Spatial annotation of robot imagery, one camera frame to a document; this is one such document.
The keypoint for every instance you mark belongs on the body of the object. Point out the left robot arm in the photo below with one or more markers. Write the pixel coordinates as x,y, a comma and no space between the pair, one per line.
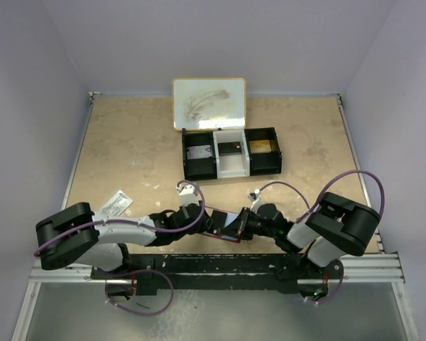
77,235

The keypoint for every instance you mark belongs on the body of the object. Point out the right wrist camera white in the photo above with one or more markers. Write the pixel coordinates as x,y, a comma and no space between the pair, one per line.
256,201

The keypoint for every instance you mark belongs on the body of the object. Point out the small whiteboard with stand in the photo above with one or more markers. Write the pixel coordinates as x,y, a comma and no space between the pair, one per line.
209,104

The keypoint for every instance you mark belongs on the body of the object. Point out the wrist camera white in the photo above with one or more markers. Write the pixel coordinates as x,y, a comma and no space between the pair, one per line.
188,194
256,201

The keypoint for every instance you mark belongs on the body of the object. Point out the gold credit card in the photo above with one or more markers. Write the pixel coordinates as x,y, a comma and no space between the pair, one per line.
260,146

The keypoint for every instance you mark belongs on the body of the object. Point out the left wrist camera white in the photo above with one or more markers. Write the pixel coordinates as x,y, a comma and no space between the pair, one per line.
188,194

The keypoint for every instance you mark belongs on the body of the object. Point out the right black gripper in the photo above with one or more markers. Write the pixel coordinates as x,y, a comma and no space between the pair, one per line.
243,218

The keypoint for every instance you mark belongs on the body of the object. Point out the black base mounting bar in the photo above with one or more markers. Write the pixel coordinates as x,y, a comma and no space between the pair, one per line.
283,273

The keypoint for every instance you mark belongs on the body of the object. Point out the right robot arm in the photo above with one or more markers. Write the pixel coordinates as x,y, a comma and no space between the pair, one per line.
337,226

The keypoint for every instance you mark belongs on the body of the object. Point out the black white three-bin organizer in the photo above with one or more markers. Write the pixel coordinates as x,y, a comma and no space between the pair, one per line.
241,165

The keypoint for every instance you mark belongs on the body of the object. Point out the silver credit card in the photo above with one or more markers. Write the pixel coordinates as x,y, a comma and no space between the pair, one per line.
198,152

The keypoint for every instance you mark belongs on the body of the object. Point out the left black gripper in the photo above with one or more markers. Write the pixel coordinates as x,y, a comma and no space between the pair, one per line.
202,226

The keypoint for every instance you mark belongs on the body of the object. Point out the silver foil packet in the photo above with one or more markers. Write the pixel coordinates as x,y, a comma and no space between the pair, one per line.
116,204

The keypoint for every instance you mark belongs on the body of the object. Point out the red card holder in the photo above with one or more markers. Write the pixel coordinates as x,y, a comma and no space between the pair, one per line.
222,236

